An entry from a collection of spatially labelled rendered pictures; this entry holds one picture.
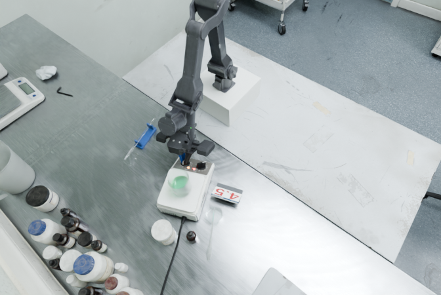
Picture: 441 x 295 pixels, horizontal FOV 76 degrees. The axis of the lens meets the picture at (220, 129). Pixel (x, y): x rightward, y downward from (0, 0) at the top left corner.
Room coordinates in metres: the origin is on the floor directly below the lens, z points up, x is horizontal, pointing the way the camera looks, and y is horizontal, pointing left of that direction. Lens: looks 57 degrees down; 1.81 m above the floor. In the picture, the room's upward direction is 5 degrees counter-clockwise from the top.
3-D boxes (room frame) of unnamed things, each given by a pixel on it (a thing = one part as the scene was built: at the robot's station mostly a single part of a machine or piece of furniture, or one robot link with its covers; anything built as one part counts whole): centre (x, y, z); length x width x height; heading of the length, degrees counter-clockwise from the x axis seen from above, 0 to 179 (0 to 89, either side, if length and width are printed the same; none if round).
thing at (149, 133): (0.58, 0.28, 0.92); 0.10 x 0.03 x 0.04; 150
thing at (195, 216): (0.35, 0.13, 0.94); 0.22 x 0.13 x 0.08; 161
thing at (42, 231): (0.24, 0.54, 0.96); 0.06 x 0.06 x 0.11
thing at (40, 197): (0.35, 0.59, 0.94); 0.07 x 0.07 x 0.07
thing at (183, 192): (0.33, 0.13, 1.03); 0.07 x 0.06 x 0.08; 4
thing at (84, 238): (0.21, 0.43, 0.92); 0.04 x 0.04 x 0.04
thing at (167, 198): (0.33, 0.13, 0.98); 0.12 x 0.12 x 0.01; 71
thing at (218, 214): (0.26, 0.04, 0.91); 0.06 x 0.06 x 0.02
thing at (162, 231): (0.21, 0.19, 0.94); 0.06 x 0.06 x 0.08
